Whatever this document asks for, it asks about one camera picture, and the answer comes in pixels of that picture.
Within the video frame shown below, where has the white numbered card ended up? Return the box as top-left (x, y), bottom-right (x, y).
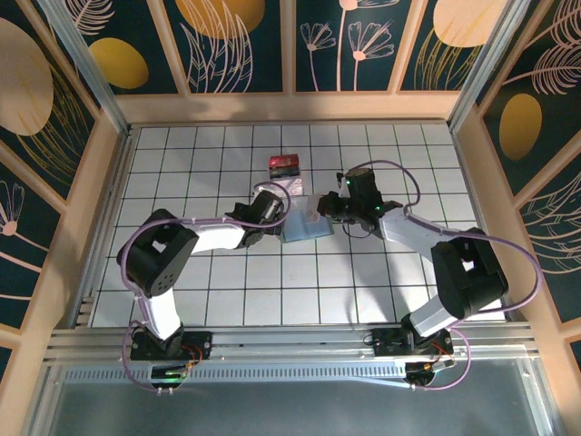
top-left (304, 193), bottom-right (324, 227)

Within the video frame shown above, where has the red card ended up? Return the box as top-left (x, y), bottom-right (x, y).
top-left (268, 154), bottom-right (300, 170)

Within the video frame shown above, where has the aluminium side rail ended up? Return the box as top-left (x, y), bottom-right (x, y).
top-left (449, 124), bottom-right (517, 324)
top-left (67, 126), bottom-right (140, 329)

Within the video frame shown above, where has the aluminium mounting rail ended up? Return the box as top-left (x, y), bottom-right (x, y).
top-left (44, 322), bottom-right (541, 364)

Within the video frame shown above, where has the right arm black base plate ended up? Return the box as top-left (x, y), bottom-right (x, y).
top-left (370, 326), bottom-right (455, 360)

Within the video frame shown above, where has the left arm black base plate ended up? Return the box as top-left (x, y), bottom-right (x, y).
top-left (130, 330), bottom-right (213, 362)

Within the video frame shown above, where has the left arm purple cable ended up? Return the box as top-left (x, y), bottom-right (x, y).
top-left (116, 181), bottom-right (291, 392)

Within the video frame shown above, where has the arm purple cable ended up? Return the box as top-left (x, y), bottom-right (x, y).
top-left (358, 161), bottom-right (544, 392)
top-left (116, 181), bottom-right (291, 392)

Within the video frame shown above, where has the slotted grey cable duct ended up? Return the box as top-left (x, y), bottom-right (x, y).
top-left (63, 366), bottom-right (409, 383)

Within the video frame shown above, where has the aluminium frame post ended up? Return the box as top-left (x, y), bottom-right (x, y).
top-left (38, 0), bottom-right (133, 137)
top-left (447, 0), bottom-right (533, 134)

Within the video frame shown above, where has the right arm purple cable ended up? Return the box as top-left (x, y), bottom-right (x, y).
top-left (358, 161), bottom-right (544, 392)

